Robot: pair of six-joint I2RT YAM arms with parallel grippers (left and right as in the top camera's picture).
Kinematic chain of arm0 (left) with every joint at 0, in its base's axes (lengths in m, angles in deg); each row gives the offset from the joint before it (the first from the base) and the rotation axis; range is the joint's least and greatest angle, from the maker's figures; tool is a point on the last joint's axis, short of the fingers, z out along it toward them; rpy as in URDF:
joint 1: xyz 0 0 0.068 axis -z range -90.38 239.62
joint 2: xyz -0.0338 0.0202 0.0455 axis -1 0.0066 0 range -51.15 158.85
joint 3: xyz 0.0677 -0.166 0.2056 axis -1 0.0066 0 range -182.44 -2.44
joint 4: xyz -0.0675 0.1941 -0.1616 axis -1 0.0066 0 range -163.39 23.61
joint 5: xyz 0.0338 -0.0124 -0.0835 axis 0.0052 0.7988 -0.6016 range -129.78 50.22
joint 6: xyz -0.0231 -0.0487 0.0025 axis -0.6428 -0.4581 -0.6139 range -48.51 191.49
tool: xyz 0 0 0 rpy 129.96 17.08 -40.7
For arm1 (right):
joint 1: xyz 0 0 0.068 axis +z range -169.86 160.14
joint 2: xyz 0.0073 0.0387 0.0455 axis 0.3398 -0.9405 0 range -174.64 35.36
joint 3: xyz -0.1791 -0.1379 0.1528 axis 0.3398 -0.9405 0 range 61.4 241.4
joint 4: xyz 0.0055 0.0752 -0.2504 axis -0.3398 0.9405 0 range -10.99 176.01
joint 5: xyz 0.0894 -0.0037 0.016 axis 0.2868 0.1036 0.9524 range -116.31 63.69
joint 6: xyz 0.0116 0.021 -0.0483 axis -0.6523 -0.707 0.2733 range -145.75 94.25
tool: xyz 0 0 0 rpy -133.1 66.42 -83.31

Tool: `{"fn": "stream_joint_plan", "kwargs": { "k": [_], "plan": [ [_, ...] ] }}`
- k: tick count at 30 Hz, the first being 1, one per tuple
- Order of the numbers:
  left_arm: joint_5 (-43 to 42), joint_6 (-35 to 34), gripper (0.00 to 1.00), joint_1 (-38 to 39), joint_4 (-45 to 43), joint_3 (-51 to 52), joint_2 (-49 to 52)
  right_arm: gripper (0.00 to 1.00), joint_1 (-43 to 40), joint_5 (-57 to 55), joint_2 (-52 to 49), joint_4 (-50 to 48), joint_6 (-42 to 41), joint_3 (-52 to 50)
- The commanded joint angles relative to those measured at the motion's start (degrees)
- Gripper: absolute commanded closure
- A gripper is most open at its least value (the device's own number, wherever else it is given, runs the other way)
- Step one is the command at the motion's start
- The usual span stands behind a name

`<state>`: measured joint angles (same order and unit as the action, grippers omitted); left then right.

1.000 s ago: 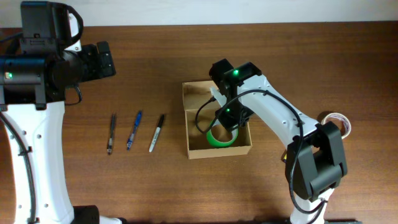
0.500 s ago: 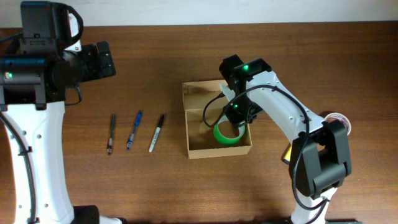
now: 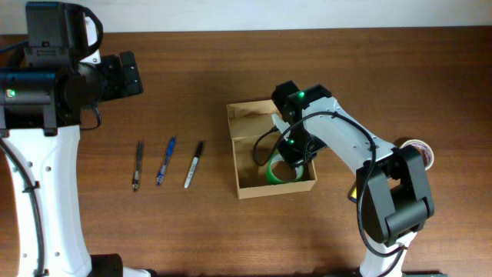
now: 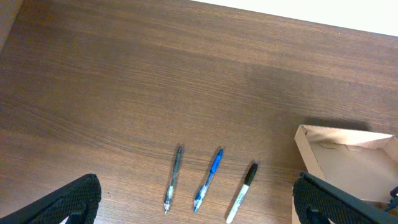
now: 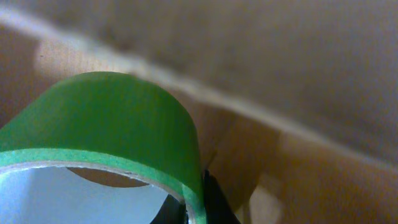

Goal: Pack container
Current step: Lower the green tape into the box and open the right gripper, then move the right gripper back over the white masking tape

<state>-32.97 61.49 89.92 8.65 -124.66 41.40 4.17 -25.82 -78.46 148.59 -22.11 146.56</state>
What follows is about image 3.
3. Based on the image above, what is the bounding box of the cardboard box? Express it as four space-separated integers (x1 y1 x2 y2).
227 100 317 199

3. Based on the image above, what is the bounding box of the yellow highlighter marker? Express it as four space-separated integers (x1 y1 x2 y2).
347 184 357 203

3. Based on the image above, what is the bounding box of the black sharpie marker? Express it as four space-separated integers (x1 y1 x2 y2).
184 141 204 189

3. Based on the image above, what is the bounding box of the white masking tape roll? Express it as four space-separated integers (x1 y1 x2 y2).
400 138 435 170

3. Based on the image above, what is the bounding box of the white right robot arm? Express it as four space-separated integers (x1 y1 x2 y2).
269 81 435 276

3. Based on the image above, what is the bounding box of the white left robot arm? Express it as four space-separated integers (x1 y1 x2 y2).
1 2 153 276

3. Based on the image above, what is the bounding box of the black ballpoint pen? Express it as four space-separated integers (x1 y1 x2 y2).
132 141 144 192

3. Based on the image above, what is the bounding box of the blue ballpoint pen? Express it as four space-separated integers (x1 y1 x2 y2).
156 136 176 186

